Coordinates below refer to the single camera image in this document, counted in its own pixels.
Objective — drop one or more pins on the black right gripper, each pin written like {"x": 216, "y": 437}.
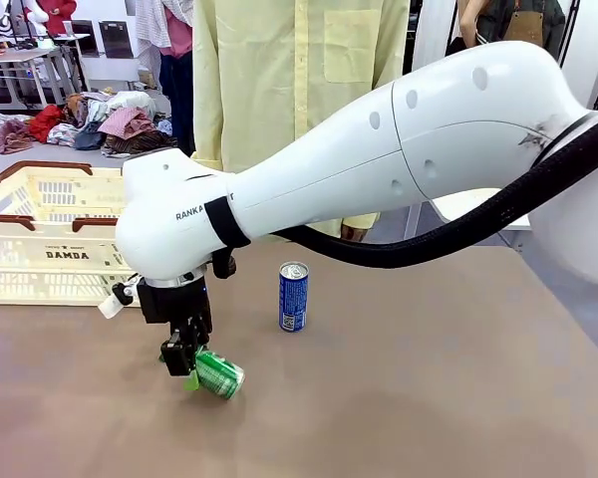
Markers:
{"x": 177, "y": 301}

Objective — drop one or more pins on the green drink can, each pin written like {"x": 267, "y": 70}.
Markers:
{"x": 221, "y": 376}

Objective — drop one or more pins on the blue drink can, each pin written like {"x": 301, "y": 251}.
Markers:
{"x": 294, "y": 299}

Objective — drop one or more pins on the person left forearm yellow sleeve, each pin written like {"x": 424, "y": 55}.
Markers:
{"x": 359, "y": 219}

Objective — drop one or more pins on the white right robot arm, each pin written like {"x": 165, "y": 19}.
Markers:
{"x": 428, "y": 139}

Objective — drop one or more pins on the person right forearm yellow sleeve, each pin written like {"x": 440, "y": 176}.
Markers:
{"x": 209, "y": 134}

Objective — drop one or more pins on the person left hand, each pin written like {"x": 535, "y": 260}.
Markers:
{"x": 356, "y": 233}

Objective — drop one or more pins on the pile of colourful clothes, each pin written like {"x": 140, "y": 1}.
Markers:
{"x": 124, "y": 124}

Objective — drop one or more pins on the bystander in pink shirt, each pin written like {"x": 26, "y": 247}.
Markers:
{"x": 177, "y": 74}

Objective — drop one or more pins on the person torso yellow shirt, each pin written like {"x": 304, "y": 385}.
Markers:
{"x": 279, "y": 74}

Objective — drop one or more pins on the white folding table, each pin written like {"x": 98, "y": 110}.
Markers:
{"x": 478, "y": 204}

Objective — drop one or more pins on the grey background desk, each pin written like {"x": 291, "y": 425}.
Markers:
{"x": 20, "y": 55}

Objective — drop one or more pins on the red and white figure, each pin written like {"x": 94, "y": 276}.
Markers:
{"x": 52, "y": 12}

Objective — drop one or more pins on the bystander in brown apron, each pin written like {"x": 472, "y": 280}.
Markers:
{"x": 523, "y": 20}

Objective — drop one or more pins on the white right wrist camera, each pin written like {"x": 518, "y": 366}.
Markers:
{"x": 110, "y": 306}

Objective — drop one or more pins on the dark wall appliance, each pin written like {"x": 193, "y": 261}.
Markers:
{"x": 115, "y": 39}
{"x": 85, "y": 37}

